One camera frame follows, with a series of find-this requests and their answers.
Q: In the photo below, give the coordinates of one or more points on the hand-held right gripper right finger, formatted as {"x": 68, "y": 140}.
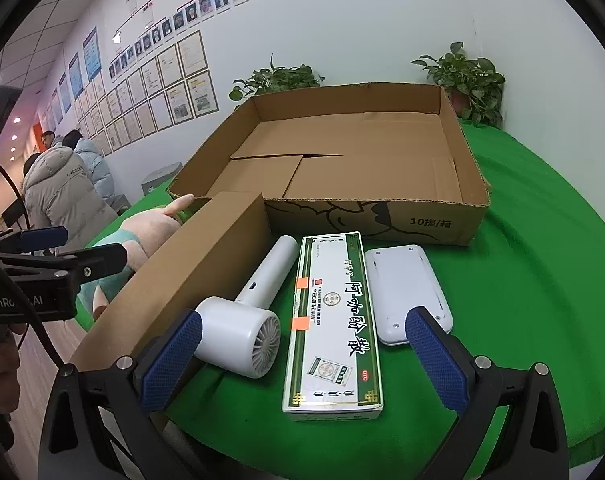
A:
{"x": 435, "y": 360}

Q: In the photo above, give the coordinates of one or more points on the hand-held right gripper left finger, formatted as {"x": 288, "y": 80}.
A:
{"x": 175, "y": 360}

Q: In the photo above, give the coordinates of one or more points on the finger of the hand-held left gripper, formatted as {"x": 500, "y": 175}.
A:
{"x": 100, "y": 260}
{"x": 42, "y": 239}

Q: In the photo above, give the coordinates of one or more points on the brown cardboard flap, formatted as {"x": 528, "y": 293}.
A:
{"x": 202, "y": 265}

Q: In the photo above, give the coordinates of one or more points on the white and green medicine box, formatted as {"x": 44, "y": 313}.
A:
{"x": 332, "y": 320}

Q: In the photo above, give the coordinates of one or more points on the large cardboard box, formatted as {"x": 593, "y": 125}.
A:
{"x": 362, "y": 160}

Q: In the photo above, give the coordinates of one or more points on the person's left hand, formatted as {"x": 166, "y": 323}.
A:
{"x": 2, "y": 360}

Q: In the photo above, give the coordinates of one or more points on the pink and teal plush toy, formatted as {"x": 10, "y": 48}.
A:
{"x": 147, "y": 232}

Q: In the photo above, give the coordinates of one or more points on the white flat plastic device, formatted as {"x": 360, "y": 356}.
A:
{"x": 407, "y": 290}

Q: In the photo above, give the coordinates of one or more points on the grey trash bin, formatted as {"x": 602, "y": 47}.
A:
{"x": 160, "y": 177}

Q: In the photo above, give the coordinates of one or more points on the green tablecloth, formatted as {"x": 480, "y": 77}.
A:
{"x": 532, "y": 260}

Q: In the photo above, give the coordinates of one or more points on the potted green plant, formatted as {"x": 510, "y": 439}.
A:
{"x": 277, "y": 80}
{"x": 462, "y": 80}

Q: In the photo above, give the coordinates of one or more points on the group of framed wall certificates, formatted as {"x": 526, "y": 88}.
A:
{"x": 157, "y": 90}

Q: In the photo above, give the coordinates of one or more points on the row of blue wall posters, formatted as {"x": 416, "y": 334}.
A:
{"x": 90, "y": 52}

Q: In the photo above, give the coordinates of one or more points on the wall chart of portrait photos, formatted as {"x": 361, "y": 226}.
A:
{"x": 217, "y": 0}

